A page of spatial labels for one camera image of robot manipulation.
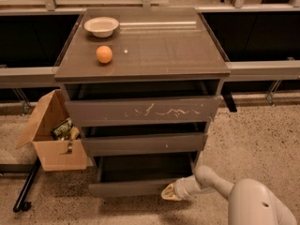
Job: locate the black metal floor stand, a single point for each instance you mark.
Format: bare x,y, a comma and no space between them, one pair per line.
31,170

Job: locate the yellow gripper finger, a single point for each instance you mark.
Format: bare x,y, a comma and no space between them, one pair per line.
168,194

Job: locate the grey middle drawer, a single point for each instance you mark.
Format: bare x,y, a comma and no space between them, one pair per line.
144,139

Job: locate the open cardboard box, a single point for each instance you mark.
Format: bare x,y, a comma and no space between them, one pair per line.
50,112

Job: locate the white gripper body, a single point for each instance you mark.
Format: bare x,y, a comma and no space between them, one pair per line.
180,188

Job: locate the green snack bag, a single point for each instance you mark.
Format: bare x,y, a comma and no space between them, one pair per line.
62,131

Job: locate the grey bottom drawer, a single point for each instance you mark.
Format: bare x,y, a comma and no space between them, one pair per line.
136,175

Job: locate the grey horizontal rail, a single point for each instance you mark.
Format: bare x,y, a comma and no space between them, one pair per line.
28,77

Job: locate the scratched grey top drawer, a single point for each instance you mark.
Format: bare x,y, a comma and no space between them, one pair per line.
142,103

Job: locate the orange fruit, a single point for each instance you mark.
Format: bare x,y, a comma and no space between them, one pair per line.
104,54

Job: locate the grey drawer cabinet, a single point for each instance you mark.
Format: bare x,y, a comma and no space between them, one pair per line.
150,45

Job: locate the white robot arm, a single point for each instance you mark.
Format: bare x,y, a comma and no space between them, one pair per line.
249,201

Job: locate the white bowl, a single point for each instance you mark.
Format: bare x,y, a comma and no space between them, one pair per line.
101,27

